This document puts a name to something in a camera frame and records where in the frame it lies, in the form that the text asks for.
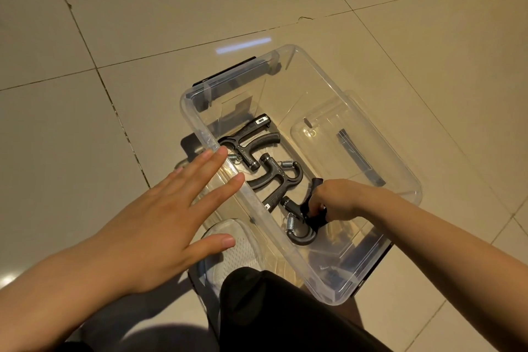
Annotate person's left hand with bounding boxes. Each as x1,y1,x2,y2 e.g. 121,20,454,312
89,146,246,297

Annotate person's right hand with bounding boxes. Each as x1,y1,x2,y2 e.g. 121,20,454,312
307,178,374,224

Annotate black spring hand gripper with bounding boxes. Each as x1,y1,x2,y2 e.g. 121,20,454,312
279,177,331,246
217,113,282,172
246,152,305,215

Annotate clear plastic storage box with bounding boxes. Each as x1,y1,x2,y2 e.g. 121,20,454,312
179,44,424,307

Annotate person's right forearm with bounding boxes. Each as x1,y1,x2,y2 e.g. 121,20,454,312
362,189,528,352

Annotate person's left forearm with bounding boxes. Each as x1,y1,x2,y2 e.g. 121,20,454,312
0,238,135,352

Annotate white right shoe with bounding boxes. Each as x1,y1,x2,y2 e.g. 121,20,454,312
200,218,265,299

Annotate black trousers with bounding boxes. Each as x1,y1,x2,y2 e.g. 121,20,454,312
216,267,393,352

